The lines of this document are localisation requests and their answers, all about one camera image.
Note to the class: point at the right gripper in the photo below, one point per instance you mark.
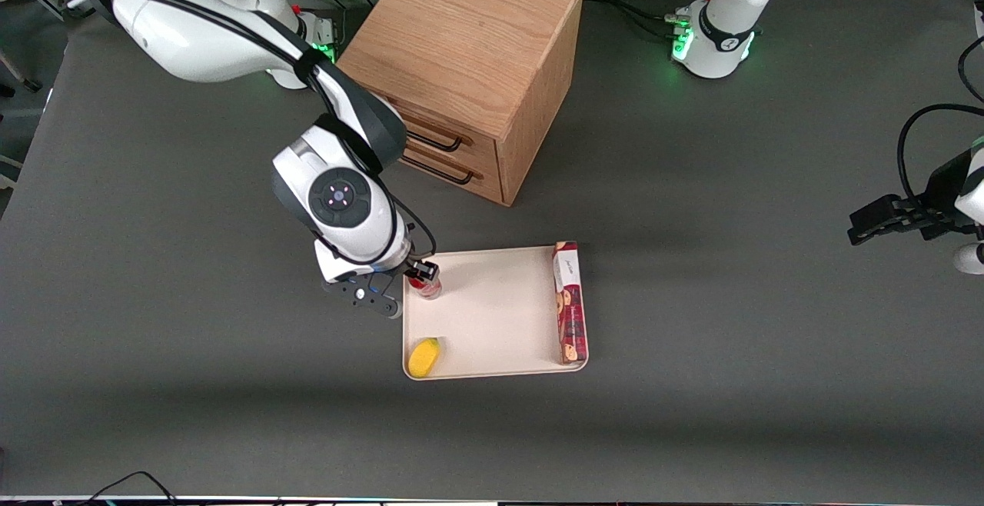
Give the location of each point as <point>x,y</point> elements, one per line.
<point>422,270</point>

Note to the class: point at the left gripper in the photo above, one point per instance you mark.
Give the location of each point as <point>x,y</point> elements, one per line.
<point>939,197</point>

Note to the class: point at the red coke bottle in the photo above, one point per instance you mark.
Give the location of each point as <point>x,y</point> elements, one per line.
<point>427,289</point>

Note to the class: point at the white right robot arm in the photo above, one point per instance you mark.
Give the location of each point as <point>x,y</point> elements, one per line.
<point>200,37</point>

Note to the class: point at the cream plastic tray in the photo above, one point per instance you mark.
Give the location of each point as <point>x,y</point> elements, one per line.
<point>492,321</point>

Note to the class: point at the yellow lemon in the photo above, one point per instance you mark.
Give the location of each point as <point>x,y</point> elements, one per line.
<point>423,357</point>

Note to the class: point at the wooden drawer front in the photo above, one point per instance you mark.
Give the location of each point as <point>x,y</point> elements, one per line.
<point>461,131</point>
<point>477,183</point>

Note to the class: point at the red cookie box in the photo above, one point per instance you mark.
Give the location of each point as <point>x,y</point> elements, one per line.
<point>570,306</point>

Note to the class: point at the wooden drawer cabinet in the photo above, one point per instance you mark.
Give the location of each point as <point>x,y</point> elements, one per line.
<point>461,52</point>

